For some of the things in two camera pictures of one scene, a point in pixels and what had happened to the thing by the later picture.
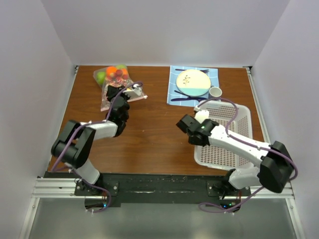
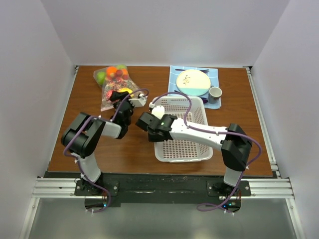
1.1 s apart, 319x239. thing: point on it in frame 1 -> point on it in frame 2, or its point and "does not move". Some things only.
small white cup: [215, 92] does not move
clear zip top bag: [115, 75] does not move
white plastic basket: [237, 118] -> [183, 149]
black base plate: [156, 189] does not move
